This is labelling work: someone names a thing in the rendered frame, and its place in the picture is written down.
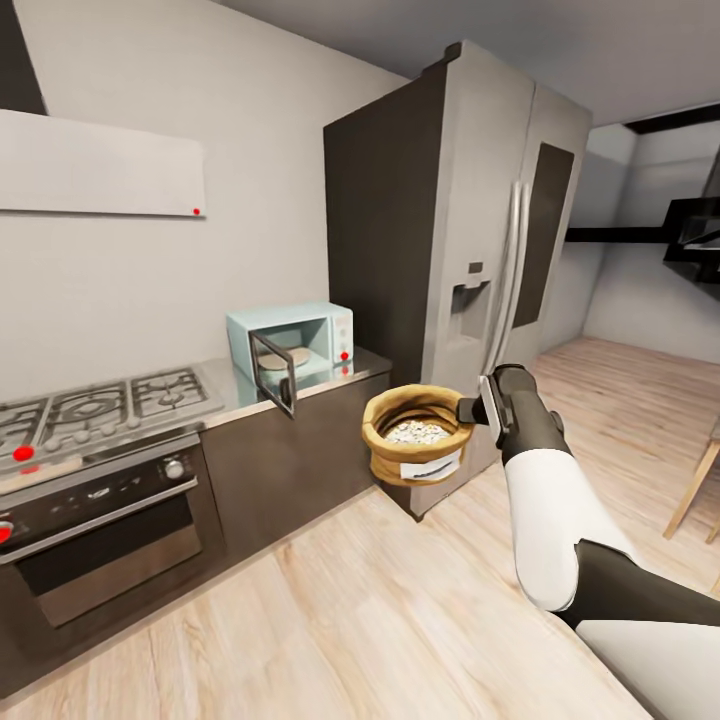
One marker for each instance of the burner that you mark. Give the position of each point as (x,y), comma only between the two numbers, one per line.
(42,427)

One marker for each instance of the popcorn bag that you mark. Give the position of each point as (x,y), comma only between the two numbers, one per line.
(415,463)

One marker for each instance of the stairs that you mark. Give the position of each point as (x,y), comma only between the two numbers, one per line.
(656,181)

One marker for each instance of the microwave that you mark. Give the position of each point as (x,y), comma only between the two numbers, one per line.
(273,344)

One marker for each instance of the oven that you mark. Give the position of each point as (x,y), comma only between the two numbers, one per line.
(81,549)

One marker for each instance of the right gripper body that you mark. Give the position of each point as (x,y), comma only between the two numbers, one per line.
(471,411)

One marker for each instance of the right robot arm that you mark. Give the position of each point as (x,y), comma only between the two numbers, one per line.
(660,639)

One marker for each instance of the range hood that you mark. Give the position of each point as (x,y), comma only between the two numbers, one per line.
(56,164)

